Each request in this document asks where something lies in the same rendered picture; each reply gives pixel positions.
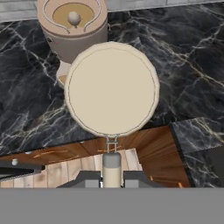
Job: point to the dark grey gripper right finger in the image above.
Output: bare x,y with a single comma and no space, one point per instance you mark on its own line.
134,177

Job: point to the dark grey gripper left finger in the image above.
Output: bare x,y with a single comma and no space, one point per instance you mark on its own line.
87,177

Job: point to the beige round bar stool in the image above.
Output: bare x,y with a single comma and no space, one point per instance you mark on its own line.
112,89

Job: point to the dark grey appliance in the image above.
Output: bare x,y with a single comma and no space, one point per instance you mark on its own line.
17,170

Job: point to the white round knob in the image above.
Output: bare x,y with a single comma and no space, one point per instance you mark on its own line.
14,161

